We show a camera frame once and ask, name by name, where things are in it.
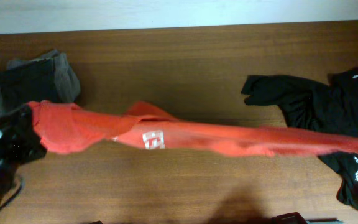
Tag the orange t-shirt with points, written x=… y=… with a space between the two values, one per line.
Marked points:
x=65 y=128

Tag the black base equipment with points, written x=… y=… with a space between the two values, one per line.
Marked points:
x=296 y=218

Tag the dark folded shirt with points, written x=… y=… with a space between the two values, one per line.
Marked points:
x=31 y=82

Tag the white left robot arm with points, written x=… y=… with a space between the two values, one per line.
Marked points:
x=19 y=145

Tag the black adidas jacket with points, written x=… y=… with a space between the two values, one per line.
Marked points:
x=311 y=105

